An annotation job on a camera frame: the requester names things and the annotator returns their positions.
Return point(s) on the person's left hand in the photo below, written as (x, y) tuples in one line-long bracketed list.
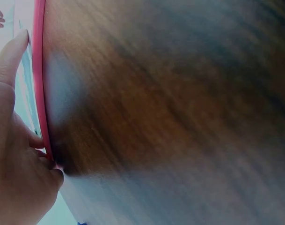
[(11, 164)]

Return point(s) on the red-rimmed white board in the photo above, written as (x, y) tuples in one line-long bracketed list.
[(39, 70)]

